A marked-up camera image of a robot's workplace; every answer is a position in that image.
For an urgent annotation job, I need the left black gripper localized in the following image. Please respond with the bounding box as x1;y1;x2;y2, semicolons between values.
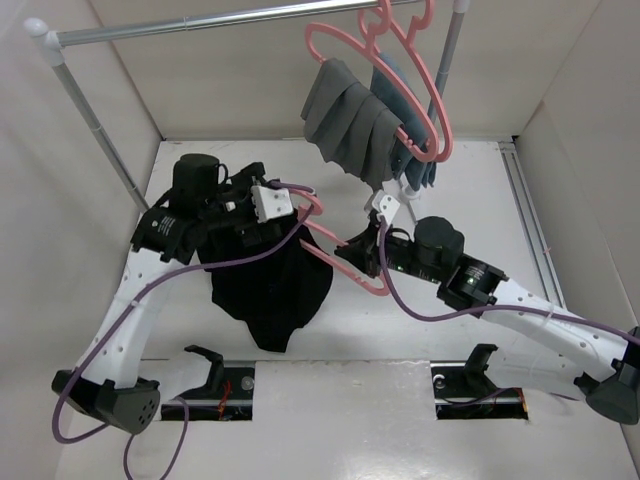
203;167;281;242

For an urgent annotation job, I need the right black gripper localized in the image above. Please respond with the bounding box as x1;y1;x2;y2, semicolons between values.
333;221;444;284

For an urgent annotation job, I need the black t shirt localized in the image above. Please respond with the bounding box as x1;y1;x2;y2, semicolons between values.
210;226;333;353

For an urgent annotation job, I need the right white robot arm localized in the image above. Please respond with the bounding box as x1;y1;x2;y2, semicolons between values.
334;213;639;425

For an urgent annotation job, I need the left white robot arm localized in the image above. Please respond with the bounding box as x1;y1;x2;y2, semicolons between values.
51;154;296;444

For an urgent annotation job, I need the grey t shirt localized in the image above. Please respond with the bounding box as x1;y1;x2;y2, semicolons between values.
301;58;402;191

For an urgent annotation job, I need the pink hanger with blue shirt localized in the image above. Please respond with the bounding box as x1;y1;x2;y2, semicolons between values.
357;1;453;163

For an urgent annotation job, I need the pink hanger with grey shirt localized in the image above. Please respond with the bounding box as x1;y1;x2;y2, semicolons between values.
305;16;453;163

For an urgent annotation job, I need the metal clothes rack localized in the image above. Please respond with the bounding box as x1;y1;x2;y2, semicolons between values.
23;0;471;211

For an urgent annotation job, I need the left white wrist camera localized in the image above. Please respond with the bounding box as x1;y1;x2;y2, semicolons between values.
250;185;294;223

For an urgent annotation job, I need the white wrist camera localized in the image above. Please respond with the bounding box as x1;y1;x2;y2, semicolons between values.
250;185;294;223
364;190;401;226

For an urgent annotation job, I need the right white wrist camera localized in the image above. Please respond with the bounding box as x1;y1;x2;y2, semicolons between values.
364;190;401;226

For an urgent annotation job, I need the aluminium rail on table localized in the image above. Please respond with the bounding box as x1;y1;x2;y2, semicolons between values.
498;141;566;307

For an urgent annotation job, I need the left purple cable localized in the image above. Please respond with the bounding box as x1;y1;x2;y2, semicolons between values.
52;181;317;480

